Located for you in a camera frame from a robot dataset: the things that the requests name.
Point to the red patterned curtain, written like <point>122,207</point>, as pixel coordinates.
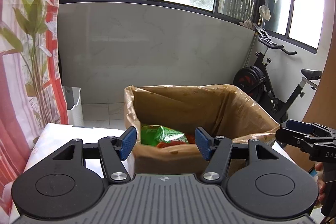
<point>31,89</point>

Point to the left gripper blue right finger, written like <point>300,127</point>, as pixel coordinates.
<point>217,151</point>

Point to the green chip bag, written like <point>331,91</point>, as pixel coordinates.
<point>150,132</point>

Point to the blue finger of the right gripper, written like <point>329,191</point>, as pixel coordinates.
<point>293,138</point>
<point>299,126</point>

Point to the person's right hand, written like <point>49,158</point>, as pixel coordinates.
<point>319,178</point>

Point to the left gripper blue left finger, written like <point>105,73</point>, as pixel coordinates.
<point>113,151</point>

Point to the white trash bin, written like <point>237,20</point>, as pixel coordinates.
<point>74,107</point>

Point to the black exercise bike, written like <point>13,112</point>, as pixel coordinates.
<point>276,79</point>

